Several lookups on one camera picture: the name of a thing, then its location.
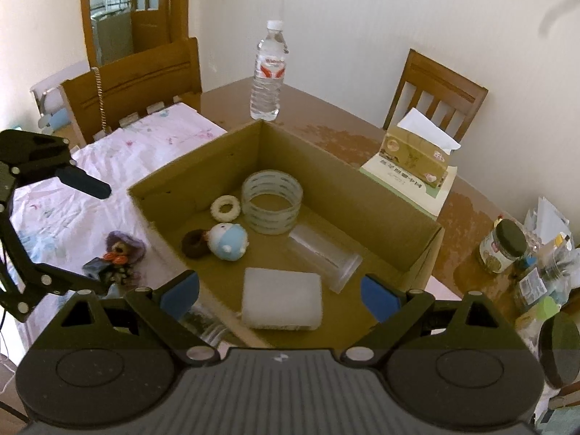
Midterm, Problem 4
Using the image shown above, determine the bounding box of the translucent plastic box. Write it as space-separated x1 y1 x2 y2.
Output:
240 267 323 331

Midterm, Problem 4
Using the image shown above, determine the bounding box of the pink floral tablecloth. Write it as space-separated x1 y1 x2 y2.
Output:
8 102 458 349

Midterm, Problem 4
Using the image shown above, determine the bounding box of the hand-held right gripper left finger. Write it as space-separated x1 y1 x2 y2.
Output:
34 270 220 369

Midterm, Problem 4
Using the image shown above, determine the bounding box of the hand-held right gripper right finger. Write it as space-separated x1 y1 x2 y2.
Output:
342 274 529 368

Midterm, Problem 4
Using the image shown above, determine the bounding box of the blue white round toy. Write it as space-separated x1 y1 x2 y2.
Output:
206 222 250 262

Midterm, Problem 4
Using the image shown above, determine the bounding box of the brown cardboard box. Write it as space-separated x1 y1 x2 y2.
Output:
127 119 446 349

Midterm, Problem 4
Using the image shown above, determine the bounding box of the small clear container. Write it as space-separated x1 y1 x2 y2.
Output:
181 306 232 345

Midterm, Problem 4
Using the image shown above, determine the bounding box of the purple crochet flower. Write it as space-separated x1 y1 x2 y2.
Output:
105 231 146 266

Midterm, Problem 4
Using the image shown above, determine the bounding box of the metal chain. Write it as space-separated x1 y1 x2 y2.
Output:
92 67 112 134

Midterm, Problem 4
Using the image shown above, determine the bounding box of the cluttered pen holder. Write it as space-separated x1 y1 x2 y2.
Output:
512 197 580 313

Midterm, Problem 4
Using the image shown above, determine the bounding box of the clear plastic cup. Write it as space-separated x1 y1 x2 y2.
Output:
285 228 363 293

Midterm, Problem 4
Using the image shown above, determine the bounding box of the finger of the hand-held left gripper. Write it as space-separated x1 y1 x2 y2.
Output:
0 129 112 209
0 208 105 322

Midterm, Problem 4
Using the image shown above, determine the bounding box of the large clear black-lid jar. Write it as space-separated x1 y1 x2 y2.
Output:
514 294 580 390

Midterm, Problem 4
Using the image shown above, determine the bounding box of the clear plastic water bottle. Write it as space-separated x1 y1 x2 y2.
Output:
250 19 289 122

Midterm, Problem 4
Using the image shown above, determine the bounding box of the small black-lid glass jar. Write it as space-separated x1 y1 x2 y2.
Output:
478 218 529 276

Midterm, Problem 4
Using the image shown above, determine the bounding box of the wooden glass-pane door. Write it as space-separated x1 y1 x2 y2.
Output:
79 0 191 66

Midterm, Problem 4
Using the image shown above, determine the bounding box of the green tissue box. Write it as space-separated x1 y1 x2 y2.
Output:
380 108 462 190

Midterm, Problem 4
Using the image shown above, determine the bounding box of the small black cube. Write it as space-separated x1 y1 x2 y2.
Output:
83 257 114 284

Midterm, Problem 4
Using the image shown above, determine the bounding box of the wooden chair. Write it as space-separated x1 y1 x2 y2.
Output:
383 48 489 143
60 37 203 146

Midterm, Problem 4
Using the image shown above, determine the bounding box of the white green booklet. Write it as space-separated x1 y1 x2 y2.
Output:
360 154 458 216

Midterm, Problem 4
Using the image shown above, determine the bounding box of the brown hair tie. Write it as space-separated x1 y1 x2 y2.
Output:
182 229 211 259

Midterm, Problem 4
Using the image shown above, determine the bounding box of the cream hair tie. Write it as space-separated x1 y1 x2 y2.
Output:
210 195 243 220

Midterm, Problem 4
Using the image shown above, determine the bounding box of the clear tape roll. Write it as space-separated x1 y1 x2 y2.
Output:
241 169 303 235

